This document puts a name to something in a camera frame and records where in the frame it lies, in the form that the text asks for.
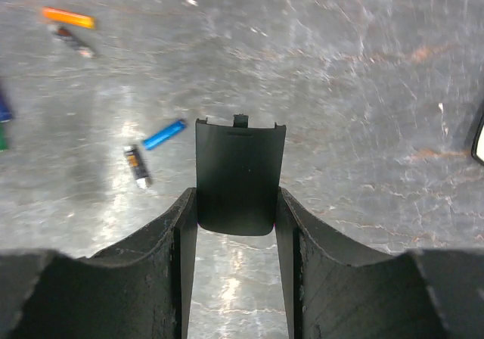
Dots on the black silver orange battery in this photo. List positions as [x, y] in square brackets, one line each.
[137, 166]

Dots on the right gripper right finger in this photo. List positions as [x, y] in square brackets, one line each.
[335, 287]

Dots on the green yellow AAA battery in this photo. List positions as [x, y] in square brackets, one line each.
[3, 139]

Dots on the white square plate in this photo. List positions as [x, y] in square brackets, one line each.
[477, 146]

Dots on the purple blue AAA battery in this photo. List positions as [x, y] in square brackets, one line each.
[5, 109]

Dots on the black battery cover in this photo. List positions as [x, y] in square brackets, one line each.
[238, 171]

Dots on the bright blue AAA battery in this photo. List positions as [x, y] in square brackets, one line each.
[164, 134]

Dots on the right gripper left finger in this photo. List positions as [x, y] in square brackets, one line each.
[139, 287]

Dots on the dark silver battery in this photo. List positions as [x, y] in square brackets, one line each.
[63, 34]

